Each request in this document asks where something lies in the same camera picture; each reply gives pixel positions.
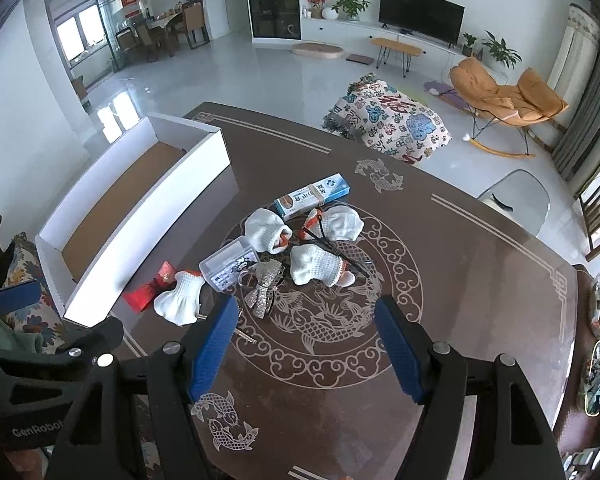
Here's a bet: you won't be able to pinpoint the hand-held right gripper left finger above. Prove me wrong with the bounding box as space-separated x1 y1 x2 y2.
52 294 241 480

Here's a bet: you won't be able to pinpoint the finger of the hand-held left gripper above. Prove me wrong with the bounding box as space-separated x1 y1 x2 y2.
35 315 126 367
0 280 43 347

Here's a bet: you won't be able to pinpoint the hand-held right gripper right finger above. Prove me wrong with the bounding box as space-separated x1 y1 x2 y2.
373 294 567 480

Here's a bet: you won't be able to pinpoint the white glove orange cuff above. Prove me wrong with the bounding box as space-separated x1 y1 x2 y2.
244 207 293 256
153 270 203 325
289 242 356 288
305 206 365 243

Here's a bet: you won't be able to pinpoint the rhinestone bow hair clip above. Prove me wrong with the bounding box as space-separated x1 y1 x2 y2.
239 260 285 320

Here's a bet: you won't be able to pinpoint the white cardboard box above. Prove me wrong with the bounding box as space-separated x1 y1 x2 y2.
35 112 232 328

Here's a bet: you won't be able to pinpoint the black frame eyeglasses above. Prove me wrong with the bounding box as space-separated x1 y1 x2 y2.
295 210 376 281

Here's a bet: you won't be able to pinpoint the floral cushion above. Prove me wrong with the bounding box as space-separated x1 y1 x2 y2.
2 232 63 326

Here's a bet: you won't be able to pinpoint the green cloth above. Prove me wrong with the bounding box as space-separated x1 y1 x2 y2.
0 310 46 356

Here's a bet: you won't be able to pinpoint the red pouch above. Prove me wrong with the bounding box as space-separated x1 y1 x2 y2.
122 261 178 315

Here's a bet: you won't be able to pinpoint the clear plastic box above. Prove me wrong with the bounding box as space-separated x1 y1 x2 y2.
198 238 261 291

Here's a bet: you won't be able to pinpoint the blue white toothpaste box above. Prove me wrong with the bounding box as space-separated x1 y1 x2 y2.
274 172 353 221

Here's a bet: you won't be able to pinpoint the clear plastic chair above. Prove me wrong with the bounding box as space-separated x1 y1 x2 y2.
477 169 551 236

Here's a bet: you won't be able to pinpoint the printed blanket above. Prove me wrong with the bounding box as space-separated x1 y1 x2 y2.
322 74 453 166

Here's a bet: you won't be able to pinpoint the purple floor mat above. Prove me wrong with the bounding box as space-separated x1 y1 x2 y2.
424 80 473 111

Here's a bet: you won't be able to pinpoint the glass sliding door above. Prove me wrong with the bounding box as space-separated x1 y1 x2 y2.
52 0 146 76

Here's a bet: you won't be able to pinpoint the dark dining chair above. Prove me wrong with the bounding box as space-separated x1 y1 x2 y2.
115 27 151 63

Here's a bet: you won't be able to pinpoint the orange rocking chair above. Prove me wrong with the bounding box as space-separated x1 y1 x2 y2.
448 56 570 158

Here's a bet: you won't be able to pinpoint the dining table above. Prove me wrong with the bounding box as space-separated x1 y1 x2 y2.
140 10 186 58

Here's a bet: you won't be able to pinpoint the wooden bench hairpin legs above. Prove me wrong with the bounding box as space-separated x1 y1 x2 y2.
370 36 426 78

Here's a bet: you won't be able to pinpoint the grey curtain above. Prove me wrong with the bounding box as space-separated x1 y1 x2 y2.
552 25 600 196

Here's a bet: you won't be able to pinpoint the round floor cushion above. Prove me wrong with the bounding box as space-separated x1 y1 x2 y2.
291 42 346 59

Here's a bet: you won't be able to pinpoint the large leaf potted plant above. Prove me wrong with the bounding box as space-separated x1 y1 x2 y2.
481 30 523 71

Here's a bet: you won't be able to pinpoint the brown dining chair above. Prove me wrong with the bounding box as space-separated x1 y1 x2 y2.
180 0 211 51

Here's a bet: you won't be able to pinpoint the white low television cabinet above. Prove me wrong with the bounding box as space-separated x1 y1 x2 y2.
300 15 511 81

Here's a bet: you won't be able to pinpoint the flat screen television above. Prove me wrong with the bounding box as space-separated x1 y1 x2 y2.
379 0 466 50

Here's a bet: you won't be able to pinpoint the cream curtain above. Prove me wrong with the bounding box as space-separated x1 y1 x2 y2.
547 2 600 106

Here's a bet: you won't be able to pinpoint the dark glass display cabinet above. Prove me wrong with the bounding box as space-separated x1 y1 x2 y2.
243 0 302 43

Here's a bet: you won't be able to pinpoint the red flower arrangement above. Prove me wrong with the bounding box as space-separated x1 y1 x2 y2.
304 0 333 20

